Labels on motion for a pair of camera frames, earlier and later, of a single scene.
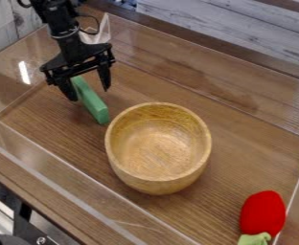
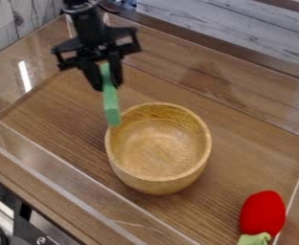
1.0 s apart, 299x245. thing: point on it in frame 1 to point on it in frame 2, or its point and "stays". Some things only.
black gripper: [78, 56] to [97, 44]
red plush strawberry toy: [261, 213] stays
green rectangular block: [89, 100] to [110, 104]
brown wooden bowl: [157, 144] stays
